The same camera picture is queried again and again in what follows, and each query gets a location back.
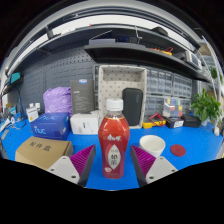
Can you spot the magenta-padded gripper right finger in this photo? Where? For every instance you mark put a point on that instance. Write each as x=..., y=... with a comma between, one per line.
x=160, y=168

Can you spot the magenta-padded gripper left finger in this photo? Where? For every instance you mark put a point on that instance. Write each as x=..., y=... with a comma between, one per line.
x=63, y=168

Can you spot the red drink bottle white cap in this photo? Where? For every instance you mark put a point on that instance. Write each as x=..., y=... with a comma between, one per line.
x=114, y=140

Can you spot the white cup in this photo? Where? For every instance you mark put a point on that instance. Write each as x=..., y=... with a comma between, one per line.
x=152, y=145

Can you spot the flat round red coaster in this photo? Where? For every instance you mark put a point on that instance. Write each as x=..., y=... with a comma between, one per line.
x=178, y=150

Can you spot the brown cardboard box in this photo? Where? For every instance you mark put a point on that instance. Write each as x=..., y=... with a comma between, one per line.
x=40, y=150

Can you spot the blue carton box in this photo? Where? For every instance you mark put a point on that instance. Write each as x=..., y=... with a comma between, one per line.
x=50, y=126

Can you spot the yellow and red tool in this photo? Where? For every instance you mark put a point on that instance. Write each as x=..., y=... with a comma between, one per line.
x=154, y=122

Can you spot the black box with white label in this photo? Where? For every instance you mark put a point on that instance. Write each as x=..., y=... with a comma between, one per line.
x=174, y=122

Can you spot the small white box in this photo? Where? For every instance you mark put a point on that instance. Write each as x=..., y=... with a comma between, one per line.
x=83, y=124

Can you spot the flat black case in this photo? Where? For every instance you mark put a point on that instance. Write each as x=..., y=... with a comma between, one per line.
x=191, y=120

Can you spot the clear organizer with coloured parts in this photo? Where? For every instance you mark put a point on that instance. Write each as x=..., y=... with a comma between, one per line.
x=172, y=106

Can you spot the small white carton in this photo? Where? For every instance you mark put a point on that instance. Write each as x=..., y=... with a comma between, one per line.
x=32, y=113

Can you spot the black oblong case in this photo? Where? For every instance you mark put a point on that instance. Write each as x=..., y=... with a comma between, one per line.
x=132, y=106

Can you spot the purple plastic bag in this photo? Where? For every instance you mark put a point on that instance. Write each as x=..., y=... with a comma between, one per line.
x=57, y=100

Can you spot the dark grey flat box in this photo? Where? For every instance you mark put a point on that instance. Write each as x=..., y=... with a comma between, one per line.
x=82, y=97

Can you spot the green potted plant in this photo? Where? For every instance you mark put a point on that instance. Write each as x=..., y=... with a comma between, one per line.
x=205, y=106

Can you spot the grey small-parts drawer cabinet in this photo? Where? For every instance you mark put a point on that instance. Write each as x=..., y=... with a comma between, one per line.
x=160, y=85

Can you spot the beige perforated tray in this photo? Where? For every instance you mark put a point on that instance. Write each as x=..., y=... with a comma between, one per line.
x=113, y=85

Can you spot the white metal rack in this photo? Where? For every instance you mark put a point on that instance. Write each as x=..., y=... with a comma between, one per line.
x=213, y=66

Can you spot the dark wall shelf unit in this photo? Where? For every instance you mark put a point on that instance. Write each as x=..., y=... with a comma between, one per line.
x=126, y=53

